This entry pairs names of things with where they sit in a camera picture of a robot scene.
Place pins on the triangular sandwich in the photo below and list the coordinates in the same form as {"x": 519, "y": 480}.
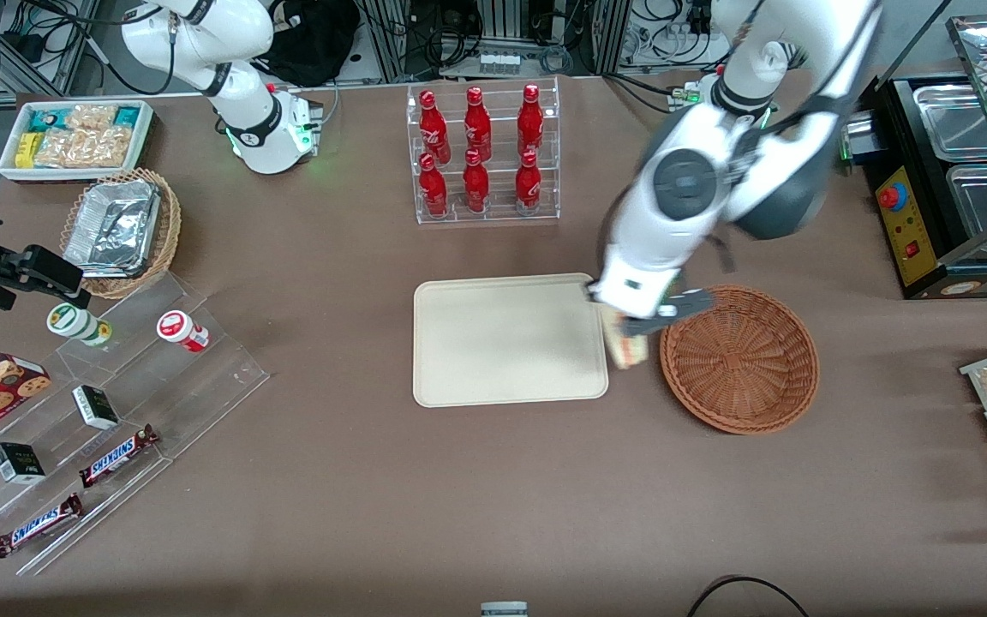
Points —
{"x": 631, "y": 351}

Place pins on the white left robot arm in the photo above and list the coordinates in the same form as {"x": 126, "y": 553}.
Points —
{"x": 690, "y": 180}

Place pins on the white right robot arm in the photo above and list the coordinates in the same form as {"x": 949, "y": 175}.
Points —
{"x": 245, "y": 128}

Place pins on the beige rectangular tray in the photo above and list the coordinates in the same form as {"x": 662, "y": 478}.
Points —
{"x": 511, "y": 340}

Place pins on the light wicker basket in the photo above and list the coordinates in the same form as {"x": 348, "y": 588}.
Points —
{"x": 170, "y": 231}

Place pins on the brown wicker basket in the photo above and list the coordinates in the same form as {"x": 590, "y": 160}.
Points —
{"x": 742, "y": 360}

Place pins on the green lid white bottle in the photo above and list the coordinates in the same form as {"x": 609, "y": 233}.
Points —
{"x": 74, "y": 323}

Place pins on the aluminium foil container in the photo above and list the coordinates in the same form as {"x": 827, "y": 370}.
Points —
{"x": 112, "y": 227}

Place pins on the white snack bin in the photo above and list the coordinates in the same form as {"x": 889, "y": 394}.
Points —
{"x": 14, "y": 171}

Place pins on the yellow snack pack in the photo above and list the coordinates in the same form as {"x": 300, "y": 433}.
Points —
{"x": 26, "y": 150}

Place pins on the clear acrylic bottle rack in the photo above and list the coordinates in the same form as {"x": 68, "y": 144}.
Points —
{"x": 493, "y": 218}

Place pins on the large clear cracker bag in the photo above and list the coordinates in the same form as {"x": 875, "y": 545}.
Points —
{"x": 82, "y": 147}

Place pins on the red cola bottle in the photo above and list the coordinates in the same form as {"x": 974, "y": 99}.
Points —
{"x": 477, "y": 124}
{"x": 433, "y": 188}
{"x": 530, "y": 120}
{"x": 434, "y": 128}
{"x": 475, "y": 184}
{"x": 528, "y": 184}

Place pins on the red lid white bottle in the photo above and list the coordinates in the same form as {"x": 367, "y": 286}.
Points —
{"x": 181, "y": 330}

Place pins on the small black box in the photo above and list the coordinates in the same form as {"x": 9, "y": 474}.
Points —
{"x": 18, "y": 463}
{"x": 95, "y": 407}

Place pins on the teal snack pack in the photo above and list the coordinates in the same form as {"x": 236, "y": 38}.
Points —
{"x": 44, "y": 120}
{"x": 128, "y": 116}

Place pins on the small clear cracker bag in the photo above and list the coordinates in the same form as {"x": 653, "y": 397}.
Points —
{"x": 91, "y": 116}

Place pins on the clear acrylic stepped stand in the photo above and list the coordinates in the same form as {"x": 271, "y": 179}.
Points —
{"x": 168, "y": 394}

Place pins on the snickers bar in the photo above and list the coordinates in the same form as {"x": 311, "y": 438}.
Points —
{"x": 116, "y": 457}
{"x": 35, "y": 526}

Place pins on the white power strip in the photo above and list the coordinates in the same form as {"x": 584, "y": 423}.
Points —
{"x": 499, "y": 64}

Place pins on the grey box with green light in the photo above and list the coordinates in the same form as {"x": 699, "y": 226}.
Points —
{"x": 860, "y": 137}

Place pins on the black hot food display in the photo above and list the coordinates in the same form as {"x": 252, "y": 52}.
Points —
{"x": 909, "y": 231}

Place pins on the grey device at table edge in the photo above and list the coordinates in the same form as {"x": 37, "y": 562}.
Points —
{"x": 504, "y": 610}

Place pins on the black bag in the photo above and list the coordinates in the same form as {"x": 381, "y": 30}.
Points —
{"x": 309, "y": 38}

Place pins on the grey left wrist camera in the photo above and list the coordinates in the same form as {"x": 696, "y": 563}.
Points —
{"x": 673, "y": 308}

